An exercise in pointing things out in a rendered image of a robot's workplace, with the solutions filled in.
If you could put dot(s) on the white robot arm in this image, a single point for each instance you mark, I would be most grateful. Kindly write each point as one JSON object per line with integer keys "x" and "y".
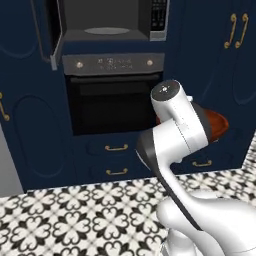
{"x": 186, "y": 140}

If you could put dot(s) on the navy drawer front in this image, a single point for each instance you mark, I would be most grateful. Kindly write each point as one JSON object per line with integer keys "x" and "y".
{"x": 96, "y": 146}
{"x": 96, "y": 171}

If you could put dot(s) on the glass microwave turntable plate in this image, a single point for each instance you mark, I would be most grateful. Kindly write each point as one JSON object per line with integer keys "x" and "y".
{"x": 106, "y": 31}

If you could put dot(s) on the grey microwave oven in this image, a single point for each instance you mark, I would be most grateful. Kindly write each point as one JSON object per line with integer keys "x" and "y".
{"x": 156, "y": 20}

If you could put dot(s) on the orange bowl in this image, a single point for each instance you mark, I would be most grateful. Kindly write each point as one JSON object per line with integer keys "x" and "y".
{"x": 217, "y": 124}

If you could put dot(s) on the brass oven knob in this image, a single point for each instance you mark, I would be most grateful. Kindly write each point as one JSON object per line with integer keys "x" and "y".
{"x": 149, "y": 62}
{"x": 79, "y": 64}

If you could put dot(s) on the black built-in oven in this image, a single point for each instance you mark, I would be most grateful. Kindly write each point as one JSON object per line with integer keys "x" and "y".
{"x": 106, "y": 106}

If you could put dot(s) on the navy cupboard door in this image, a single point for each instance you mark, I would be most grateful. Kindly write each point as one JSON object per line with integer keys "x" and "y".
{"x": 206, "y": 50}
{"x": 248, "y": 73}
{"x": 36, "y": 140}

